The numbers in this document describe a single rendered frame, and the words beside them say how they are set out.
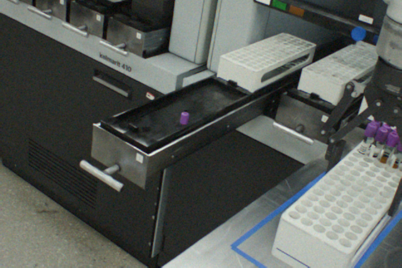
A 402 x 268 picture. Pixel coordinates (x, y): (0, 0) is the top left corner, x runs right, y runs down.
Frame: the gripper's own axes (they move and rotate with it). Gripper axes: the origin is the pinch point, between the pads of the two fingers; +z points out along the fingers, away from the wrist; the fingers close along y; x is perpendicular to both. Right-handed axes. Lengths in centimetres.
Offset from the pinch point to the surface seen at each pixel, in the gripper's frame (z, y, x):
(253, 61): 0.8, -37.8, 28.7
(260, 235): 5.4, -7.8, -15.8
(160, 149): 6.9, -33.1, -7.7
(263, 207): 5.4, -10.8, -10.0
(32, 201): 87, -116, 33
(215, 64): 11, -55, 41
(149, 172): 10.6, -32.8, -10.3
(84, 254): 87, -83, 27
